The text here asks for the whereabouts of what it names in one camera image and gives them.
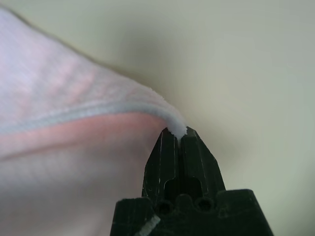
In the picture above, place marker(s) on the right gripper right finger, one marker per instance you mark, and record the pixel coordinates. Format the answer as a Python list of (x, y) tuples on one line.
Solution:
[(199, 162)]

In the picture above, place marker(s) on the white ribbed strip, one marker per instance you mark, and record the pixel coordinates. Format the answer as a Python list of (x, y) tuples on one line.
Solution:
[(150, 225)]

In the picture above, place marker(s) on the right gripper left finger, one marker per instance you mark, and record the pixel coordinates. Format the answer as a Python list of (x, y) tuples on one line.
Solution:
[(160, 167)]

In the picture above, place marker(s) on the pink sock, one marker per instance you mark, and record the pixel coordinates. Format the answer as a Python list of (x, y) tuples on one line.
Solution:
[(49, 86)]

